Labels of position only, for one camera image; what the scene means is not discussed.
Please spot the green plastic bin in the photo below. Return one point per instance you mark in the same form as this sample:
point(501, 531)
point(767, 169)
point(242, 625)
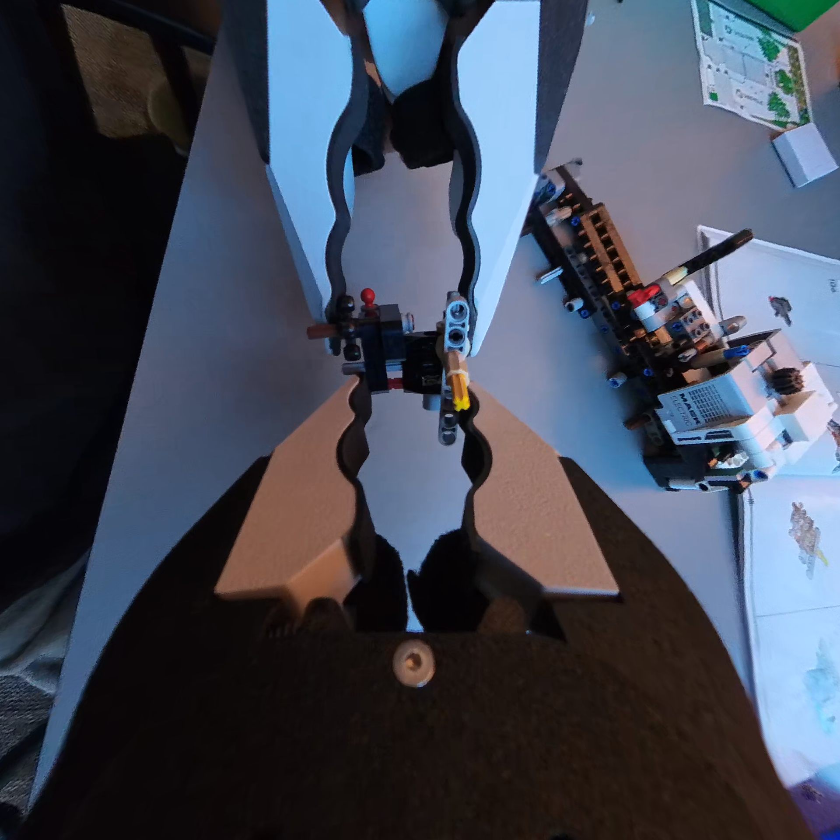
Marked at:
point(800, 10)

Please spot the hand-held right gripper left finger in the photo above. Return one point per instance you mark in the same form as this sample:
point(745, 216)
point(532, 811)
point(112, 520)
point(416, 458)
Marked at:
point(295, 512)

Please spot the small black lego subassembly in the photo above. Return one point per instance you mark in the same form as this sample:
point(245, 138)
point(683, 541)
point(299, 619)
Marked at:
point(387, 341)

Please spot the green printed sticker sheet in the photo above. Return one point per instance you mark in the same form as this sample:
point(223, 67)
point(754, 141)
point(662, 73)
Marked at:
point(741, 65)

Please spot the white lego truck model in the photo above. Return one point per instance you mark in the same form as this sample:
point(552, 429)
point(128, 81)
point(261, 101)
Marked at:
point(709, 407)

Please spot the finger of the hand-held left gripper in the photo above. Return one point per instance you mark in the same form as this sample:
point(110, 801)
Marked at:
point(302, 118)
point(505, 131)

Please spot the tan upholstered chair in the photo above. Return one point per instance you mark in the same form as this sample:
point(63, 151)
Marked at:
point(111, 72)

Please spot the open instruction booklet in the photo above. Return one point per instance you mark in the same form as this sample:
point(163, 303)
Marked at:
point(794, 623)

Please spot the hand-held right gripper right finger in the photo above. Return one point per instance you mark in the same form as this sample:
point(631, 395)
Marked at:
point(538, 518)

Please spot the small white box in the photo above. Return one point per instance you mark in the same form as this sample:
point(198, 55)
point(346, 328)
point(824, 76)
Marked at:
point(804, 154)

